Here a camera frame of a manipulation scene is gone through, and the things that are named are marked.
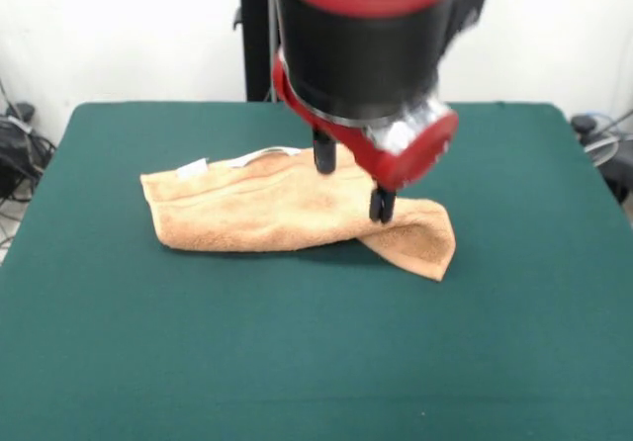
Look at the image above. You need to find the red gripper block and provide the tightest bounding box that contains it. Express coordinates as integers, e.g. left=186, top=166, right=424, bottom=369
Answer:
left=271, top=54, right=460, bottom=224

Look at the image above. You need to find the tan terry towel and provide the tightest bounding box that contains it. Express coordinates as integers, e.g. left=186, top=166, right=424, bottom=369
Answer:
left=139, top=146, right=456, bottom=282

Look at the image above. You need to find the black round floor foot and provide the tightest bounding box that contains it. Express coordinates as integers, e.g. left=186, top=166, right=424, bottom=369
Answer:
left=571, top=113, right=600, bottom=134

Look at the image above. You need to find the dark green table cloth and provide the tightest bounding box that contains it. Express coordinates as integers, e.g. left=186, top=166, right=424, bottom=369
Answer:
left=0, top=100, right=633, bottom=441

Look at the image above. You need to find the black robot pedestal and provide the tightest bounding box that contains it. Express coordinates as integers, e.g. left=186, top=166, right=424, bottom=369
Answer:
left=232, top=0, right=288, bottom=104

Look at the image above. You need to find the black cable bundle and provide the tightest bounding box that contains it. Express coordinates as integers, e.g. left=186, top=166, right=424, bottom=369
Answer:
left=0, top=102, right=58, bottom=205

